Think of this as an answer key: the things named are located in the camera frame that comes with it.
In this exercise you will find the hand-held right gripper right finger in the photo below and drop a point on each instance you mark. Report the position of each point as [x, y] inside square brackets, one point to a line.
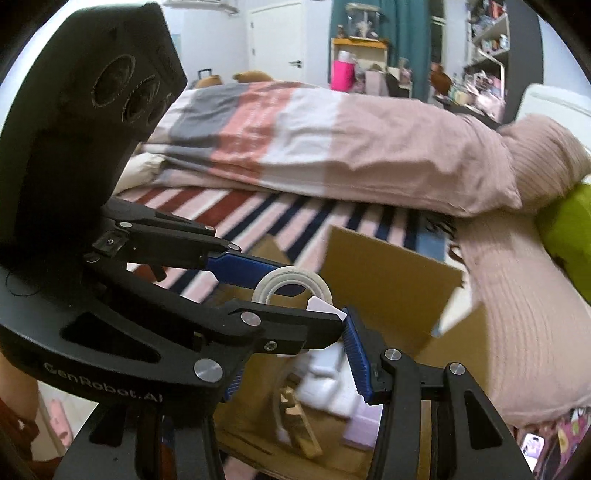
[358, 360]

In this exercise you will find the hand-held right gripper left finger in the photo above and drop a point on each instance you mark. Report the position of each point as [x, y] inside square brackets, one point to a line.
[233, 386]

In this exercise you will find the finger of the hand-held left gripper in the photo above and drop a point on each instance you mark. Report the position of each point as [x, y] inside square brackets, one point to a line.
[235, 265]
[277, 330]

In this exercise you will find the white charger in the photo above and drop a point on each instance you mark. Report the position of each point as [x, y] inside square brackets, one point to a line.
[323, 367]

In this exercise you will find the white adapter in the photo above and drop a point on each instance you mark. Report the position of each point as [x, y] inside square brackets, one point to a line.
[332, 397]

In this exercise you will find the clear tape roll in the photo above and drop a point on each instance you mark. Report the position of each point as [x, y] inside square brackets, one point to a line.
[318, 288]

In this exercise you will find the purple rectangular box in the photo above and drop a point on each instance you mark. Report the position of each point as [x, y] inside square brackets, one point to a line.
[364, 422]

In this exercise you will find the golden hair clip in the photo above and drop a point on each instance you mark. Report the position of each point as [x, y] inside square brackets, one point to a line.
[295, 415]

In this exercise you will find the brown cardboard box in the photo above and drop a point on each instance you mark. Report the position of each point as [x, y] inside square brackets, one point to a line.
[392, 286]

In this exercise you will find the person's left forearm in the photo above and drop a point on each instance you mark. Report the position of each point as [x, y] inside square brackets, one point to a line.
[14, 392]

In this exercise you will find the cream blanket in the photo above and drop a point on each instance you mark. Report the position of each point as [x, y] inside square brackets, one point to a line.
[138, 173]

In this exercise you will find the pink ribbed pillow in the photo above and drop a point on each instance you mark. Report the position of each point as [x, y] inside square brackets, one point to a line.
[545, 157]
[521, 323]

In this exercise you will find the pink grey striped duvet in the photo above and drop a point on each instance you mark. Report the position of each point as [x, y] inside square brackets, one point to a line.
[369, 152]

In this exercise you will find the pink slipper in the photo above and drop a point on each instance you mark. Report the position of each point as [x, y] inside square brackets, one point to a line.
[57, 417]

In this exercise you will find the purple small case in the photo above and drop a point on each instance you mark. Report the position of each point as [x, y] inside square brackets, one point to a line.
[533, 445]

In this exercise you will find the bright pink bag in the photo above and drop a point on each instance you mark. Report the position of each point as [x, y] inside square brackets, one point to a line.
[342, 74]

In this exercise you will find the colourful printed cloth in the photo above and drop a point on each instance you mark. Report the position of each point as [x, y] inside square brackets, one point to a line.
[568, 438]

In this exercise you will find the white door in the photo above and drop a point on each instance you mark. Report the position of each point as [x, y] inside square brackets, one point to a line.
[277, 41]

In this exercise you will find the pale pink paper bag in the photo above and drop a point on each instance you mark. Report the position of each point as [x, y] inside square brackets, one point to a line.
[374, 83]

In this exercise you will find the green pillow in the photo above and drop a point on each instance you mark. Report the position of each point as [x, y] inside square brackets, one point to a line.
[568, 230]

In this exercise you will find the yellow white shelf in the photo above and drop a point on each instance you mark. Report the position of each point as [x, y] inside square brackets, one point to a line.
[360, 42]

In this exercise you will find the glass display case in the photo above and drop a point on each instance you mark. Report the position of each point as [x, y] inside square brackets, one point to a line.
[363, 23]

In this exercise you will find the reddish brown plush toy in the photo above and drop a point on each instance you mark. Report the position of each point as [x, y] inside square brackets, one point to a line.
[441, 78]

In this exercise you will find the teal curtain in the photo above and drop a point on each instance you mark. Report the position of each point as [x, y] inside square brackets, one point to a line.
[406, 27]

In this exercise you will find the window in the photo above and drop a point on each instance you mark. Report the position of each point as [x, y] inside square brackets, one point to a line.
[436, 16]

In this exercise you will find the white headboard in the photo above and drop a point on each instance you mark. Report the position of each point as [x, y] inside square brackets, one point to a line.
[554, 101]

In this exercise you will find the dark bookshelf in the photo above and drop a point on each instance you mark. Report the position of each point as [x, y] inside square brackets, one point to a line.
[498, 46]

